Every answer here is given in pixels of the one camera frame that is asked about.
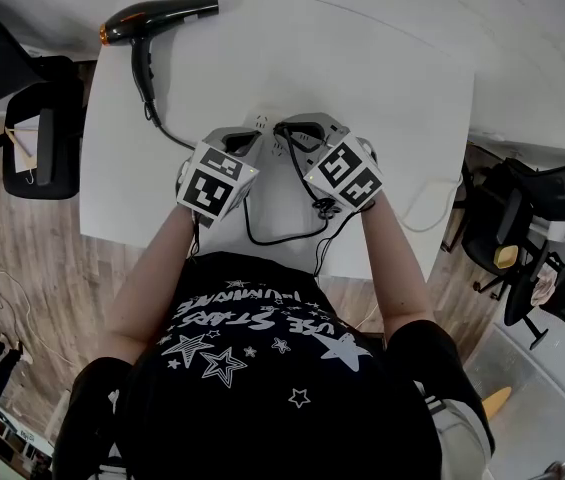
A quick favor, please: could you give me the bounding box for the round wooden table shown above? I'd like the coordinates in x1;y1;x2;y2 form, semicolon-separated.
481;386;513;419

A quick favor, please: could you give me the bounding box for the black power cord with plug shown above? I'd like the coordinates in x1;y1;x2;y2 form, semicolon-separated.
146;102;343;247

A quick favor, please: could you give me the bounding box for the white power strip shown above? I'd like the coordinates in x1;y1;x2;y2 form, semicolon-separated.
244;110;308;169

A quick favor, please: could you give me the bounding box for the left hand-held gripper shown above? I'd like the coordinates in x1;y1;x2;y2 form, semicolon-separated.
176;126;263;227

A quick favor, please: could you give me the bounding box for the person's right forearm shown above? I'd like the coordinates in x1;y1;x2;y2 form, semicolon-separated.
359;187;436;339

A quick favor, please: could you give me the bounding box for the thin white floor cable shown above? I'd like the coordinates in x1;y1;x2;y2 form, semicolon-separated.
0;270;76;367

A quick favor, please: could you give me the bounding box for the white paper sheet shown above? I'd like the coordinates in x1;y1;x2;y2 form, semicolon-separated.
11;115;43;174

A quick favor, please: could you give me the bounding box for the wooden clothes hanger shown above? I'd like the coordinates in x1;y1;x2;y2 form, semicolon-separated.
4;126;41;185

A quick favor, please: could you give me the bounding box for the black hair dryer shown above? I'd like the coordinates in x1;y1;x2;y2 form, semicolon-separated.
99;0;221;119

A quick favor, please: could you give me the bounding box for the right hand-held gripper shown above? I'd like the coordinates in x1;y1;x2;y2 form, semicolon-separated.
281;112;383;214

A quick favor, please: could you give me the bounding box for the crumpled pink cloth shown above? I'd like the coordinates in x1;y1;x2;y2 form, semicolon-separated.
530;272;558;307

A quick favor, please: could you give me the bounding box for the person's black star t-shirt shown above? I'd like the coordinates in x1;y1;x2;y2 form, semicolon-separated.
51;250;496;480

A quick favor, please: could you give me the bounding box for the thin black gripper wire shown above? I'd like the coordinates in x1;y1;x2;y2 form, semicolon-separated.
189;212;203;264
313;200;379;280

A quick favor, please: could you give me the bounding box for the small yellow box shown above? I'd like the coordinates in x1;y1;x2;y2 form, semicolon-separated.
494;245;519;269

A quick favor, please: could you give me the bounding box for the person's left forearm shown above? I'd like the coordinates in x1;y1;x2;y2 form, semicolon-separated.
106;202;201;349

